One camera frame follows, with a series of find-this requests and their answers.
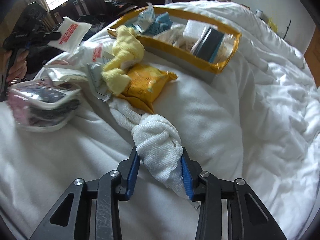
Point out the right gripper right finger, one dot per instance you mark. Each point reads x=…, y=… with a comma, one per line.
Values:
x=247, y=216

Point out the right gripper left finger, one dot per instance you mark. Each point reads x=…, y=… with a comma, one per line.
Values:
x=70, y=216

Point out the white bag red print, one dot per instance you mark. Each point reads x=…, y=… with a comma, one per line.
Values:
x=72, y=33

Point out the white knotted towel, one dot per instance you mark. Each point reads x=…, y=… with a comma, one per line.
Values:
x=157, y=142

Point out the clear pouch with pink items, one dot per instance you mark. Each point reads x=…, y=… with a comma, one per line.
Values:
x=40, y=106

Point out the yellow towel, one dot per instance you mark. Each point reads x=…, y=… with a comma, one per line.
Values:
x=126, y=51

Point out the yellow snack packet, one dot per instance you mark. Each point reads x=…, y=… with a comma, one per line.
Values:
x=147, y=83

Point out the tissue pack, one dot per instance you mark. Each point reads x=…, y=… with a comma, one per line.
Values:
x=144, y=19

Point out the yellow taped cardboard box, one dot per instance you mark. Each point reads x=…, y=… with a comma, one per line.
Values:
x=176, y=55

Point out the white foam block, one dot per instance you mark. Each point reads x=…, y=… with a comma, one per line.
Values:
x=194, y=29

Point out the left hand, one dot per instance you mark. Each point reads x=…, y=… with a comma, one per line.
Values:
x=19, y=69

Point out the black suitcase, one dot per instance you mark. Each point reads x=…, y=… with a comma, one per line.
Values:
x=74, y=9

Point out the white printed packet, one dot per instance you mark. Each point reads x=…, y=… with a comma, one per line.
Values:
x=94, y=65

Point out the white duvet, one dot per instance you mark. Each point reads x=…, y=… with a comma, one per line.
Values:
x=258, y=119

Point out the blue cloth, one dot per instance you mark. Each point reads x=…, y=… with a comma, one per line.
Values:
x=162, y=23

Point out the wooden door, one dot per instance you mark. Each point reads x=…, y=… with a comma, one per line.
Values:
x=312, y=56

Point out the yellow plastic bag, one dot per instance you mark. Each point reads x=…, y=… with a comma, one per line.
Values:
x=272, y=25

